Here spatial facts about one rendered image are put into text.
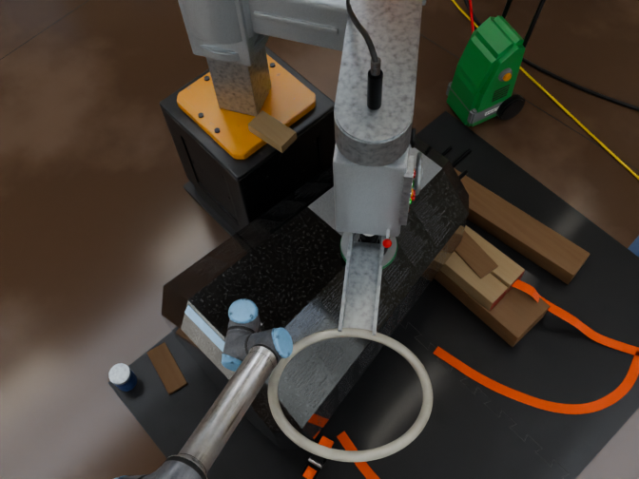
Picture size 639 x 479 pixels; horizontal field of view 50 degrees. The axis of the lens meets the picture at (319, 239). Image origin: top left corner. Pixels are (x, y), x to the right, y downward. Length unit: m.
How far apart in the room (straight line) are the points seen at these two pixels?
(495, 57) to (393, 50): 1.77
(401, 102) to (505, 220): 1.82
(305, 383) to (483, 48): 2.07
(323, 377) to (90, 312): 1.51
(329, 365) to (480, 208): 1.40
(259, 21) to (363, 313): 1.17
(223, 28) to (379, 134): 1.02
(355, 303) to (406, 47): 0.84
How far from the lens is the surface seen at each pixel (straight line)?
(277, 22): 2.68
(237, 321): 2.15
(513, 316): 3.43
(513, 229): 3.67
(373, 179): 2.07
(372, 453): 1.96
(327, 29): 2.61
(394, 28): 2.15
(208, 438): 1.79
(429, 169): 2.89
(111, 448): 3.49
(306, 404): 2.68
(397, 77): 2.02
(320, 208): 2.78
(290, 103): 3.22
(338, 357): 2.70
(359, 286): 2.33
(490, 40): 3.85
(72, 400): 3.62
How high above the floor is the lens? 3.24
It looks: 61 degrees down
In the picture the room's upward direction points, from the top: 5 degrees counter-clockwise
